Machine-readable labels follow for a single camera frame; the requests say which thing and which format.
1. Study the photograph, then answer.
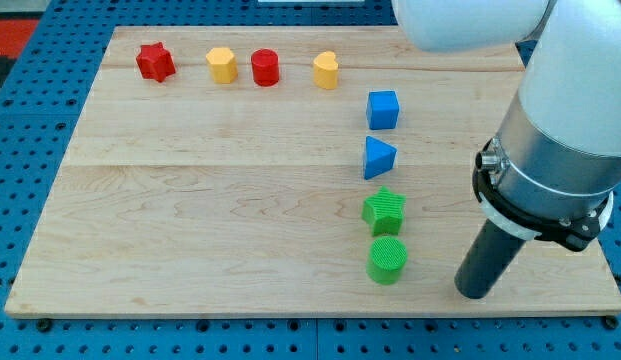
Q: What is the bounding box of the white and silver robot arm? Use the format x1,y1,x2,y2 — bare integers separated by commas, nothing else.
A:
392,0,621,299

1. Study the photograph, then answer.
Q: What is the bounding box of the green cylinder block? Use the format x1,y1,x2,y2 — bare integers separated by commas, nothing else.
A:
366,236,408,285

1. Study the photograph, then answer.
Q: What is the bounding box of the blue triangle block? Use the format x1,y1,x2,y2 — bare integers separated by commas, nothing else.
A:
363,136,397,180

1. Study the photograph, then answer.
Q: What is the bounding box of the wooden board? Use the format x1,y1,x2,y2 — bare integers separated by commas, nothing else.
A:
5,27,621,319

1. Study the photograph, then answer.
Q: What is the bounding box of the blue cube block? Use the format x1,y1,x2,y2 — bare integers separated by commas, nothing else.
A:
366,90,400,130

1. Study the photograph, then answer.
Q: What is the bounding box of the yellow hexagon block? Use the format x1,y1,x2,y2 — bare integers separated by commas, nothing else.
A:
206,47,238,84

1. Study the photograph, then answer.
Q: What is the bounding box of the yellow heart block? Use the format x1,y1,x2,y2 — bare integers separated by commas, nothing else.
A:
313,51,339,90

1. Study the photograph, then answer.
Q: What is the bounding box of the red star block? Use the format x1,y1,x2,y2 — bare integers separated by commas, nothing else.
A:
136,42,176,82

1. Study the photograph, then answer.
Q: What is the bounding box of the red cylinder block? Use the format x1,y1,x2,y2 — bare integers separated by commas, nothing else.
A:
251,48,280,87

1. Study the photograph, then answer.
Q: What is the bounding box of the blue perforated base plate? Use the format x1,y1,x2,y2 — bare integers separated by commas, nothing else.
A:
0,0,621,359

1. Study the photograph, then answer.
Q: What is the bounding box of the green star block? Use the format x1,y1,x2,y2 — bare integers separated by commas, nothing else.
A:
361,186,406,236

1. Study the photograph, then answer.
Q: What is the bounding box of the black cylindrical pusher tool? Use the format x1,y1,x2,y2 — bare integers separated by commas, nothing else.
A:
454,220,525,299

